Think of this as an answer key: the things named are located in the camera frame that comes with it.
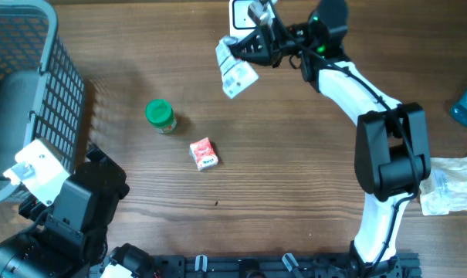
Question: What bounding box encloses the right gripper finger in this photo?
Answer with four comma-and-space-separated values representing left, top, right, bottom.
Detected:
227, 29, 266, 50
232, 49, 274, 66

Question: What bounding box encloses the black red snack packet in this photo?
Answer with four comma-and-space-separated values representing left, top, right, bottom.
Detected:
215, 36, 259, 99

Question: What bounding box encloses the red white packet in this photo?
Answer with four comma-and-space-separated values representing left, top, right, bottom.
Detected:
189, 137, 218, 171

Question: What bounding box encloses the green lid jar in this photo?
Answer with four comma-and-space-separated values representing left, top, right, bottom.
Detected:
145, 99, 177, 134

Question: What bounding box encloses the beige PanTree snack pouch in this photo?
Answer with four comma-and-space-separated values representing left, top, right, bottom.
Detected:
419, 157, 467, 215

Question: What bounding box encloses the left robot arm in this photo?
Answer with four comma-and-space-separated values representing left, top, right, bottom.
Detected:
0, 145, 159, 277

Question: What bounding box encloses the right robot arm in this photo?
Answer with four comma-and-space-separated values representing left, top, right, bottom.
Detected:
216, 1, 431, 277

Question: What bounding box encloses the white barcode scanner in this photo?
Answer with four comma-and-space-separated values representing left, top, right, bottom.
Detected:
228, 0, 256, 40

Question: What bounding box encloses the grey plastic mesh basket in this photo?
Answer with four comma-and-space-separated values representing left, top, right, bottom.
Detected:
0, 1, 86, 202

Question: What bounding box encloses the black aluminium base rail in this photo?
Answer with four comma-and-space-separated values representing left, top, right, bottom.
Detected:
147, 253, 423, 278

